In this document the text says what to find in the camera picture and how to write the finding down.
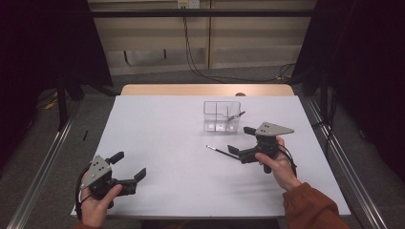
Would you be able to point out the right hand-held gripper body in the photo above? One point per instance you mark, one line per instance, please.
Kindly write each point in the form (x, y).
(272, 129)

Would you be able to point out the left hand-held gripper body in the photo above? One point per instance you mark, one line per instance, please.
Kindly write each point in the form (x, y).
(98, 171)

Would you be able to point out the thin black makeup brush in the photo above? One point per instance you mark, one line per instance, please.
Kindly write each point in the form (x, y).
(219, 151)

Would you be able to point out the thick black makeup brush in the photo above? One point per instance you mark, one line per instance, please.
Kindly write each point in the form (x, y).
(236, 116)

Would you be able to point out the clear plastic organizer box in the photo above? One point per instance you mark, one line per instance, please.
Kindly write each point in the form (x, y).
(222, 116)

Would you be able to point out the person's left hand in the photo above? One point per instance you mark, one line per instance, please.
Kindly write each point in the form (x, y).
(95, 210)

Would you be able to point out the person's right hand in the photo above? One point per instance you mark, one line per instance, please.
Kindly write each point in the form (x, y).
(281, 168)

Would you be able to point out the black pen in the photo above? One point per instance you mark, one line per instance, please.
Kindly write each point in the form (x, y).
(85, 135)

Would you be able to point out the white table mat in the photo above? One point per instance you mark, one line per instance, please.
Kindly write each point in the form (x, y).
(159, 127)

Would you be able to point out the black metal stand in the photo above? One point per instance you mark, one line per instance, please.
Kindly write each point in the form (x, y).
(324, 95)
(62, 101)

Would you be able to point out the wooden table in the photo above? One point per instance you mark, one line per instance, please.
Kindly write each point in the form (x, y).
(191, 89)

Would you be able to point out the dark curtain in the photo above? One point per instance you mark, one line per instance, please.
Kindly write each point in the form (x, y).
(38, 47)
(366, 63)

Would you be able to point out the black metal crossbar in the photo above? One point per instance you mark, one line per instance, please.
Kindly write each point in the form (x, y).
(191, 13)

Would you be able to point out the aluminium floor rail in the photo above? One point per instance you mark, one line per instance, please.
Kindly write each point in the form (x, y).
(40, 178)
(366, 203)

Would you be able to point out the white wall outlet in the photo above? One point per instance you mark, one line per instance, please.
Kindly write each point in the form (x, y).
(188, 3)

